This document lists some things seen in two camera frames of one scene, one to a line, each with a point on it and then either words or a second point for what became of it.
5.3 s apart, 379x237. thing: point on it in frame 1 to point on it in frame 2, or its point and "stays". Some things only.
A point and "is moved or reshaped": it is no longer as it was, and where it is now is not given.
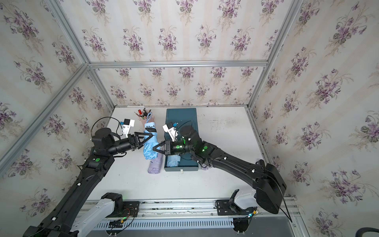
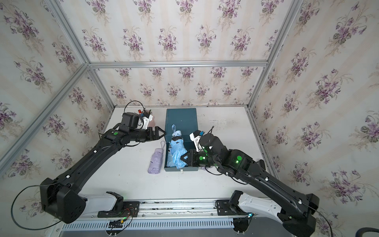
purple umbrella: [155, 165] stays
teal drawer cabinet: [176, 118] stays
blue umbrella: [150, 128] is moved or reshaped
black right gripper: [168, 147] to [192, 161]
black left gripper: [133, 143] to [155, 137]
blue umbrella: [172, 160] stays
